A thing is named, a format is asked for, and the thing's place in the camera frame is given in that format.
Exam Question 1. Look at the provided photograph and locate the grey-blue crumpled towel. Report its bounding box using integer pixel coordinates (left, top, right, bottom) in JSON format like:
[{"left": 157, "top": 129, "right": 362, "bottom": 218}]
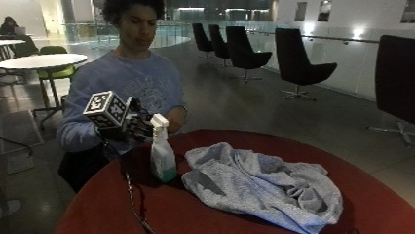
[{"left": 181, "top": 141, "right": 345, "bottom": 234}]

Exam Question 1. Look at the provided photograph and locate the thin black cable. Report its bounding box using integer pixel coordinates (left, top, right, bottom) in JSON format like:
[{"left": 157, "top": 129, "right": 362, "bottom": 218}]
[{"left": 124, "top": 171, "right": 158, "bottom": 234}]

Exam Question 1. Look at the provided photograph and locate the the person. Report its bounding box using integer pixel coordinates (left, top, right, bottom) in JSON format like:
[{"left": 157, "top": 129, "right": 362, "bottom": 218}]
[{"left": 56, "top": 0, "right": 189, "bottom": 193}]

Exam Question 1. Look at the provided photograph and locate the white cube with black markers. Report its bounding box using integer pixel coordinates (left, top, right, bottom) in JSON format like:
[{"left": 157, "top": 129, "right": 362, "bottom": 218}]
[{"left": 81, "top": 90, "right": 133, "bottom": 130}]

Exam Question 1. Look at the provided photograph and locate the white spray bottle green liquid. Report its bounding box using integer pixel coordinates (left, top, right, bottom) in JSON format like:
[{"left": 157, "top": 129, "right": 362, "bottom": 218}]
[{"left": 149, "top": 113, "right": 180, "bottom": 184}]

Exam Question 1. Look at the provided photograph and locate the dark chair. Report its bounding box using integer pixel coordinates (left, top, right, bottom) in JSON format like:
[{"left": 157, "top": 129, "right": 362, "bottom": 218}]
[{"left": 9, "top": 34, "right": 41, "bottom": 59}]

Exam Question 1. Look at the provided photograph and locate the black swivel lounge chair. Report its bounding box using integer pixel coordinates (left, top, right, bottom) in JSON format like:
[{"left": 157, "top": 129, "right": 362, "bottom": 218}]
[
  {"left": 274, "top": 27, "right": 338, "bottom": 101},
  {"left": 225, "top": 25, "right": 274, "bottom": 83},
  {"left": 367, "top": 34, "right": 415, "bottom": 148},
  {"left": 208, "top": 23, "right": 233, "bottom": 68},
  {"left": 190, "top": 22, "right": 217, "bottom": 60}
]

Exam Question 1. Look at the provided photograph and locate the glass balustrade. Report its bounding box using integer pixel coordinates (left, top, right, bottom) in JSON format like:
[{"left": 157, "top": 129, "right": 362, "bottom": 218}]
[{"left": 64, "top": 20, "right": 278, "bottom": 50}]

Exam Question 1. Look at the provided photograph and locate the green chair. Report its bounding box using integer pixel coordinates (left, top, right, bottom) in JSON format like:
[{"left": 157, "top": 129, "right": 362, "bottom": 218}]
[{"left": 36, "top": 45, "right": 79, "bottom": 81}]

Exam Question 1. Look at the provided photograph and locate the grey floor mat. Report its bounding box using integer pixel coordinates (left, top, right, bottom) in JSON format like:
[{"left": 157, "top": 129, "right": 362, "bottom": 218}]
[{"left": 0, "top": 109, "right": 45, "bottom": 155}]

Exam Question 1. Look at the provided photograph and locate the framed wall picture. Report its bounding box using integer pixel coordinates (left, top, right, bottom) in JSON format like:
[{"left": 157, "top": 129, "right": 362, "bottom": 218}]
[
  {"left": 293, "top": 1, "right": 309, "bottom": 22},
  {"left": 399, "top": 0, "right": 415, "bottom": 24},
  {"left": 317, "top": 0, "right": 334, "bottom": 23}
]

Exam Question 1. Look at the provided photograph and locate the metal handrail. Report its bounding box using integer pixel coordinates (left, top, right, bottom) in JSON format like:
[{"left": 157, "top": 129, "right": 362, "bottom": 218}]
[{"left": 245, "top": 29, "right": 382, "bottom": 45}]

